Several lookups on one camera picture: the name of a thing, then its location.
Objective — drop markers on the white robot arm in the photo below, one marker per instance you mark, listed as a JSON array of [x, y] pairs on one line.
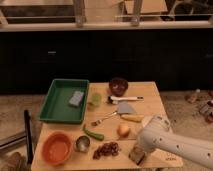
[[156, 134]]

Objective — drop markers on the dark red bowl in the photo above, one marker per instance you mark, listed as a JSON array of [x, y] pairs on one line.
[[118, 86]]

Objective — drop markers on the small green cup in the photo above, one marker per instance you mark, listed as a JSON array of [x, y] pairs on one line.
[[96, 99]]

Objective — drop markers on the grey sponge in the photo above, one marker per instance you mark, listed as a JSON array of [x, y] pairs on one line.
[[76, 98]]

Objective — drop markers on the green okra pod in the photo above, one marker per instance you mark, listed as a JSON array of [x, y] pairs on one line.
[[97, 136]]

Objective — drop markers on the green plastic tray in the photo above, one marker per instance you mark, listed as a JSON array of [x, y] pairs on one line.
[[57, 107]]

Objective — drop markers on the small metal cup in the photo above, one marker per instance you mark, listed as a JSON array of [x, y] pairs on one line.
[[82, 144]]

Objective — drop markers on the bunch of brown grapes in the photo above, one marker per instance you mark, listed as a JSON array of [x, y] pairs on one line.
[[107, 149]]

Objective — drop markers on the orange plastic bowl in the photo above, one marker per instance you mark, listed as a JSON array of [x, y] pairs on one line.
[[57, 148]]

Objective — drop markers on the white handled brush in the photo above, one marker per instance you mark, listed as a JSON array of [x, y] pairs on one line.
[[116, 100]]

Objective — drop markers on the grey spatula yellow handle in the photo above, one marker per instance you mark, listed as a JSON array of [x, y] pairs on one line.
[[127, 112]]

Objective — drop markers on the black chair frame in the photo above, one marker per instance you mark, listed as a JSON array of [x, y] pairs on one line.
[[20, 137]]

